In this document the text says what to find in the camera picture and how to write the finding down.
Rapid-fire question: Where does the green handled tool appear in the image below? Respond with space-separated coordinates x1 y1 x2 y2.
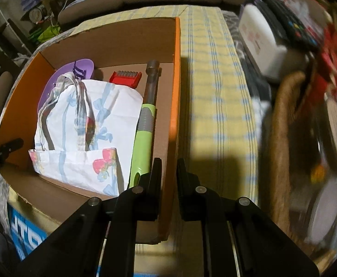
129 60 160 188

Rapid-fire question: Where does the white printed tote bag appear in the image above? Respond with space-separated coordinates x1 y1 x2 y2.
29 78 143 197

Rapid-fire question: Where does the red comb case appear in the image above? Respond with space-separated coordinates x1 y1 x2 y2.
109 71 142 89

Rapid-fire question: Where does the blue cardboard box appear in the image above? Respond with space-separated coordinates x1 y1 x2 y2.
7 204 48 261

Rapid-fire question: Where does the brown wicker basket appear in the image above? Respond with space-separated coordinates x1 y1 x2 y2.
269 71 306 235

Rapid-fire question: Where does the yellow plaid tablecloth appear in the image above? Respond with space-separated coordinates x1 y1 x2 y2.
70 4 259 275

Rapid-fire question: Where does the orange cardboard box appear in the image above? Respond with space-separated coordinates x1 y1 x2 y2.
0 18 180 244

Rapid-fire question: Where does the purple oval tray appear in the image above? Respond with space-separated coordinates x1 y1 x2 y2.
37 59 94 111

